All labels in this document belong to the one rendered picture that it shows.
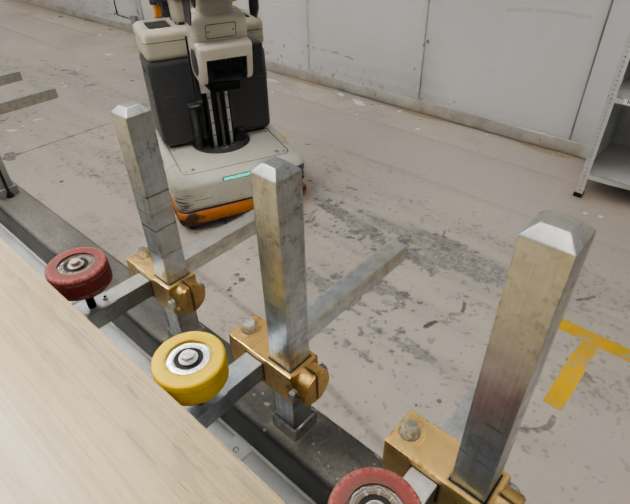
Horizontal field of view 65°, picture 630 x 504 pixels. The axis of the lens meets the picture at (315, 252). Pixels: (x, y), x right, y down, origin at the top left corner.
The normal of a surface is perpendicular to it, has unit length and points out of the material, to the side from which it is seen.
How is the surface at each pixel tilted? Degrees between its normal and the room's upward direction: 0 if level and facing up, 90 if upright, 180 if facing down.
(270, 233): 90
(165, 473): 0
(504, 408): 90
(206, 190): 90
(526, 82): 90
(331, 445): 0
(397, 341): 0
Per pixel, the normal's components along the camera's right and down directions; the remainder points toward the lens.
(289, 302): 0.75, 0.39
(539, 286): -0.67, 0.46
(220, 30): 0.43, 0.65
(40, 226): -0.02, -0.79
